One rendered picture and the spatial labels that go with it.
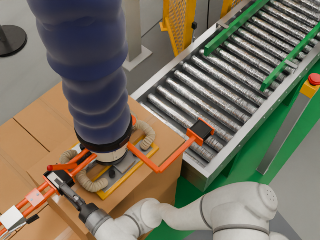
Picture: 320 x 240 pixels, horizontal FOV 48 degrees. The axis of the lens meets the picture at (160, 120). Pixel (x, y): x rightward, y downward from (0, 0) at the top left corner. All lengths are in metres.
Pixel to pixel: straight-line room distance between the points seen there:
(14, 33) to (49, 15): 2.77
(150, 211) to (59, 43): 0.70
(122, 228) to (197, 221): 0.40
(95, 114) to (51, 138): 1.04
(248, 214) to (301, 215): 1.83
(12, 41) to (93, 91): 2.54
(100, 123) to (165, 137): 0.51
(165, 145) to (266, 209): 0.85
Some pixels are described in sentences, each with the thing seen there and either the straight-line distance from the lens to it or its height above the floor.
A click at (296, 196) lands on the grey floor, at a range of 2.73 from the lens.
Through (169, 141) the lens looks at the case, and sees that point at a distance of 1.64.
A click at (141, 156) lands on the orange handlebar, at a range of 1.44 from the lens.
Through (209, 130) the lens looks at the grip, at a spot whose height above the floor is 1.10.
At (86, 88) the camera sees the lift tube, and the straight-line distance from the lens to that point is 1.07.
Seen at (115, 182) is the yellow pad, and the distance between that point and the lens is 1.53.
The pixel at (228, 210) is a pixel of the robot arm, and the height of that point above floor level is 1.55.
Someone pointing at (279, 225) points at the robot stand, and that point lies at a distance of 1.78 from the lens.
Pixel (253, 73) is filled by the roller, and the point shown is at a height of 0.54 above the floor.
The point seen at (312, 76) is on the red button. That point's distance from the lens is 1.91.
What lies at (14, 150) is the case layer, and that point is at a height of 0.54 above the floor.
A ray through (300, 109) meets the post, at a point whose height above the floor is 0.82.
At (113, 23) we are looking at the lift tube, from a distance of 0.94.
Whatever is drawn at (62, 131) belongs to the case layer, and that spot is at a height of 0.54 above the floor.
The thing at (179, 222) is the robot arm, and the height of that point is 1.37.
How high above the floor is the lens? 2.37
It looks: 57 degrees down
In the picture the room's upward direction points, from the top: 2 degrees clockwise
